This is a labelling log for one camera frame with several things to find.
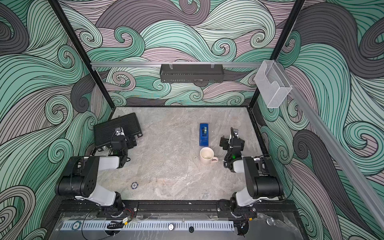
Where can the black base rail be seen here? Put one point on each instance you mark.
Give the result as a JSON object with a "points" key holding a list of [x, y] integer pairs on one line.
{"points": [[216, 208]]}

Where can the white slotted cable duct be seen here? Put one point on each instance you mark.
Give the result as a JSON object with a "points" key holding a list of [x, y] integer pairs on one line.
{"points": [[97, 225]]}

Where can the black ribbed case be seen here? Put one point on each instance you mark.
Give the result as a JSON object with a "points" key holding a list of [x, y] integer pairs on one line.
{"points": [[127, 125]]}

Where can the pink ceramic mug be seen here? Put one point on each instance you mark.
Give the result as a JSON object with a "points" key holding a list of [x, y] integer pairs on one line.
{"points": [[207, 156]]}

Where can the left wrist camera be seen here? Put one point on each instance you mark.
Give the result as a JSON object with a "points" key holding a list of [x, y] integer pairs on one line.
{"points": [[119, 132]]}

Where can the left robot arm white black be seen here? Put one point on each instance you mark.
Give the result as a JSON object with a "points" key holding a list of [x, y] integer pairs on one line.
{"points": [[79, 179]]}

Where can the clear acrylic wall holder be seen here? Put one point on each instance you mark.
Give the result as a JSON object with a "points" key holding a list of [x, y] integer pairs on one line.
{"points": [[273, 83]]}

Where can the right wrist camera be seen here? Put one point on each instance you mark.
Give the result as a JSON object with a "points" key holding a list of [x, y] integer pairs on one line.
{"points": [[234, 133]]}

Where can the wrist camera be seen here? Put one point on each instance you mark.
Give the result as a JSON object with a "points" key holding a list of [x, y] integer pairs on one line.
{"points": [[119, 132], [234, 133]]}

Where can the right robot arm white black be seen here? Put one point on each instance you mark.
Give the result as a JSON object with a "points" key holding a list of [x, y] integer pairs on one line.
{"points": [[262, 181]]}

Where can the blue box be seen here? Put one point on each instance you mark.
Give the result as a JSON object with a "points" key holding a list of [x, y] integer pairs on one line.
{"points": [[204, 135]]}

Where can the black wall tray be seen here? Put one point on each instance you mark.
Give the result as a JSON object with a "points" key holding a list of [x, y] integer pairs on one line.
{"points": [[194, 73]]}

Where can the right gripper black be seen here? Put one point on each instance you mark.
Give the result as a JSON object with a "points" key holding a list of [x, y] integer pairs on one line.
{"points": [[224, 142]]}

